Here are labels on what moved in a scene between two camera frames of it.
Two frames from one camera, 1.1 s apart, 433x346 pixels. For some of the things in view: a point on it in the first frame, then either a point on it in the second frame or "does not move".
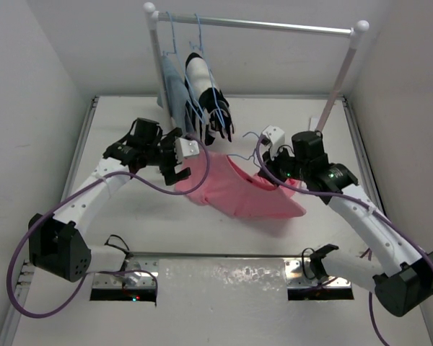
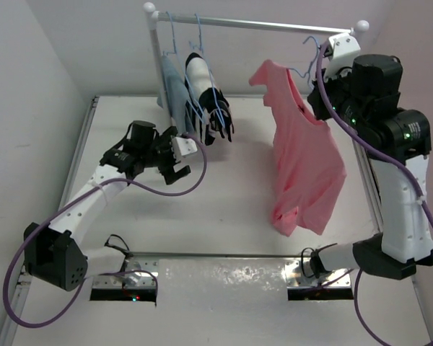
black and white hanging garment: (208, 112) does not move
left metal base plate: (141, 272) does not move
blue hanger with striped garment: (206, 105) does not move
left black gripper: (169, 142) does not move
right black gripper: (270, 164) → (343, 75)
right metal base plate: (296, 280) does not move
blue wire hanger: (252, 156) → (311, 63)
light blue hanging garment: (174, 100) does not move
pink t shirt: (230, 189) → (309, 166)
